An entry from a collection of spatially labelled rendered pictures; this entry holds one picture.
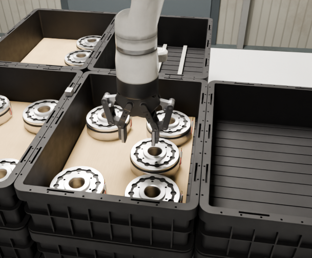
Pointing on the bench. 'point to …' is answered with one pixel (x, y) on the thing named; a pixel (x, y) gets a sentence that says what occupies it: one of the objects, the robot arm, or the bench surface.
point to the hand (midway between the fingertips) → (139, 136)
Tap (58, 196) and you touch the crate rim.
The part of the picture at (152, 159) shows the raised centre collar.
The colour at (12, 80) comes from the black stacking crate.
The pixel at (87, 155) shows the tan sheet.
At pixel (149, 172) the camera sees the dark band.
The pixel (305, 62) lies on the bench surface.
